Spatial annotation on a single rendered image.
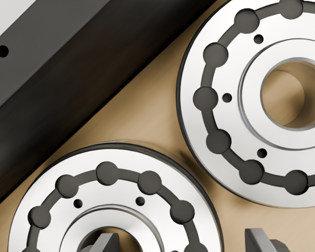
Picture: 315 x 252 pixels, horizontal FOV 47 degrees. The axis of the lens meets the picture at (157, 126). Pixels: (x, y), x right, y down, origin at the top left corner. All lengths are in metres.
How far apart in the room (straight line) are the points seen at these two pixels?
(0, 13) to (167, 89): 0.22
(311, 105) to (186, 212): 0.08
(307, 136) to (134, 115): 0.09
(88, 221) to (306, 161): 0.10
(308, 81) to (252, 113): 0.04
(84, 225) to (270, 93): 0.11
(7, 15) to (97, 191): 0.24
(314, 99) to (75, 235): 0.13
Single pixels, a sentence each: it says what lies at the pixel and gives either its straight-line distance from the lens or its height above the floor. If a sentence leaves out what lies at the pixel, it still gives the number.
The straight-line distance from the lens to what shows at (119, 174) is 0.17.
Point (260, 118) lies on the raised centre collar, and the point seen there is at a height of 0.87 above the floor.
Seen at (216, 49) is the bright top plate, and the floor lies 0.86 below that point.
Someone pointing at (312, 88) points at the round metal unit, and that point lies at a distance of 0.19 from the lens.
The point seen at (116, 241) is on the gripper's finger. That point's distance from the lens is 0.16.
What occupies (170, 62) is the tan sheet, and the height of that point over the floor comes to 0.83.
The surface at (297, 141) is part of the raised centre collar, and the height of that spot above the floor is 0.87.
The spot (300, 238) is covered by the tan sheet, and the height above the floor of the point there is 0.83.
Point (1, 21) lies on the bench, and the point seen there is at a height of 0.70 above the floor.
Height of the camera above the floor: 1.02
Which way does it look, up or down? 85 degrees down
